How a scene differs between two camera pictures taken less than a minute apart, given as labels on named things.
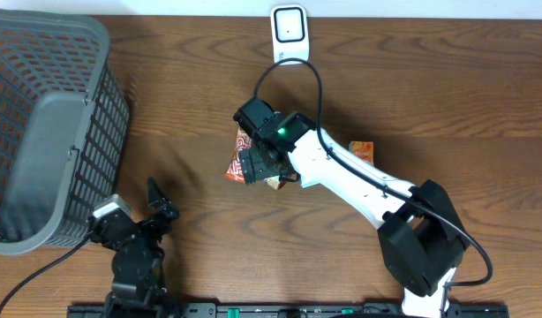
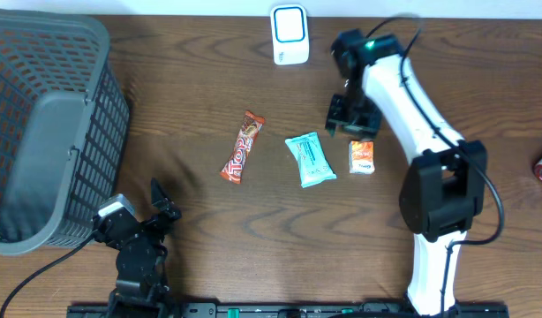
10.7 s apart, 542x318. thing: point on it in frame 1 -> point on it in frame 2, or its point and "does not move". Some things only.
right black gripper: [252, 160] -> [365, 130]
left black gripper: [166, 208] does not move
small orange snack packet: [364, 150] does not move
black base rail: [290, 310] does not move
